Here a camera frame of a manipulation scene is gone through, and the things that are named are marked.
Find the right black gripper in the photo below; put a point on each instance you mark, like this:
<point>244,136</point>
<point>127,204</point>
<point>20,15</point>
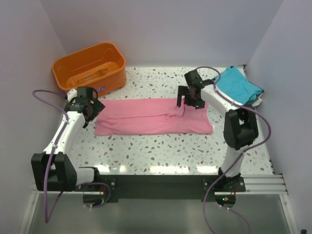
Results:
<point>183,90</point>

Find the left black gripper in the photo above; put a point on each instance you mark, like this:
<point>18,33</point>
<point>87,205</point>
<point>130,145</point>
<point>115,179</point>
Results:
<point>97,107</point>

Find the pink t shirt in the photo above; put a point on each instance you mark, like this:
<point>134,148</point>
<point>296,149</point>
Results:
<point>151,117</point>

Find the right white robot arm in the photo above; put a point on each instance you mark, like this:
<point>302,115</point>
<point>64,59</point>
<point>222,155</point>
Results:
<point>240,125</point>

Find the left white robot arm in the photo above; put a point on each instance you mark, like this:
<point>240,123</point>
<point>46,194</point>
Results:
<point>52,169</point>

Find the orange plastic basket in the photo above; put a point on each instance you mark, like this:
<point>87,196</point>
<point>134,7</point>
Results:
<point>101,66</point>

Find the turquoise folded t shirt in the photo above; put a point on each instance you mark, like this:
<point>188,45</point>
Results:
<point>234,84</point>

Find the white folded t shirt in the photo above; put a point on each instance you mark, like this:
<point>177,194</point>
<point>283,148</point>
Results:
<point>255,103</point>

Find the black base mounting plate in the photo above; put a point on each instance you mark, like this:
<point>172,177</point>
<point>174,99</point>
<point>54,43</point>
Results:
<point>163,186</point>

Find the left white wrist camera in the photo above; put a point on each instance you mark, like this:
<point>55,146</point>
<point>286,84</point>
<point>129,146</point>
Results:
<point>71,94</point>

